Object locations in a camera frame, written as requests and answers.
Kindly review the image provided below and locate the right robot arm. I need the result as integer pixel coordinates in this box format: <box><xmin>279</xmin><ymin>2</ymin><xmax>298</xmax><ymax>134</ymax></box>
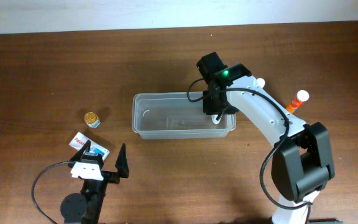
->
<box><xmin>196</xmin><ymin>52</ymin><xmax>335</xmax><ymax>223</ymax></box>

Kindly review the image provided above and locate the white spray bottle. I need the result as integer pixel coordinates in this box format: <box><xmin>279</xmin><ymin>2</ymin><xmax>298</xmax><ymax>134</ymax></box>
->
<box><xmin>211</xmin><ymin>114</ymin><xmax>222</xmax><ymax>124</ymax></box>

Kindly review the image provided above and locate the orange tube white cap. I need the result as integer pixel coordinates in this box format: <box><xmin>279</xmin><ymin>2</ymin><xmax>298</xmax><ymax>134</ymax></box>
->
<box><xmin>286</xmin><ymin>90</ymin><xmax>310</xmax><ymax>113</ymax></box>

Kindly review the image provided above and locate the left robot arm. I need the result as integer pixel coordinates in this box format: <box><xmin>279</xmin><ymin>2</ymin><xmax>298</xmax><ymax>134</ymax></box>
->
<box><xmin>60</xmin><ymin>141</ymin><xmax>129</xmax><ymax>224</ymax></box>

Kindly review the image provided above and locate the dark bottle white cap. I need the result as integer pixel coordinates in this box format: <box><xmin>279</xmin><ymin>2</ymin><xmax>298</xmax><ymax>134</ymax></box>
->
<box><xmin>256</xmin><ymin>78</ymin><xmax>265</xmax><ymax>88</ymax></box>

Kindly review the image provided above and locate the small gold-lid jar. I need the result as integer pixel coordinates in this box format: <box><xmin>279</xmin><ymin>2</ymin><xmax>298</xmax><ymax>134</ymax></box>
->
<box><xmin>84</xmin><ymin>111</ymin><xmax>101</xmax><ymax>128</ymax></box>

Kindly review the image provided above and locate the clear plastic container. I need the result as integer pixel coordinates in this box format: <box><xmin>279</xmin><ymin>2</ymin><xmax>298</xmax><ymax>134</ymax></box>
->
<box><xmin>132</xmin><ymin>92</ymin><xmax>236</xmax><ymax>139</ymax></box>

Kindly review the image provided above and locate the white Panadol medicine box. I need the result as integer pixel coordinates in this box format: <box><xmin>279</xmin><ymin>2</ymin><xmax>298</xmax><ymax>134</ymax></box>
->
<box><xmin>69</xmin><ymin>132</ymin><xmax>110</xmax><ymax>160</ymax></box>

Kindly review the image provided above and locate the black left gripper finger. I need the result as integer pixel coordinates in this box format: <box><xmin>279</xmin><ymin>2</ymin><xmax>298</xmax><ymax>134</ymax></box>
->
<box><xmin>115</xmin><ymin>143</ymin><xmax>129</xmax><ymax>179</ymax></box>
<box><xmin>70</xmin><ymin>140</ymin><xmax>91</xmax><ymax>164</ymax></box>

